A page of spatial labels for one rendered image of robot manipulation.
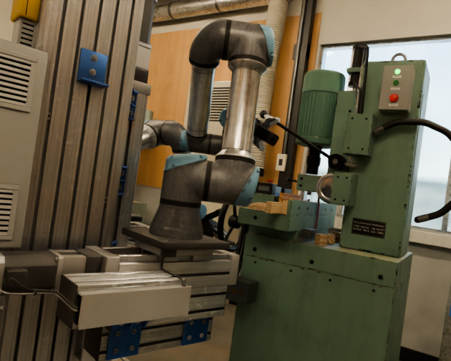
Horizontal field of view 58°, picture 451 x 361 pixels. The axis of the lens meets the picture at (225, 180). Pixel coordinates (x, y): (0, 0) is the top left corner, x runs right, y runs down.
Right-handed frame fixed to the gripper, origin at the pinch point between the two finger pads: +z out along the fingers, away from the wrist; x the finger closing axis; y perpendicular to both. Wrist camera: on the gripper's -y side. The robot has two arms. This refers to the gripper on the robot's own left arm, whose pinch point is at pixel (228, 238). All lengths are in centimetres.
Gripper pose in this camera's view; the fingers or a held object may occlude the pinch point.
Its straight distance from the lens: 202.3
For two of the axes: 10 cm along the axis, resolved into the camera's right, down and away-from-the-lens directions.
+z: 6.8, 5.9, -4.4
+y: -5.4, 8.0, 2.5
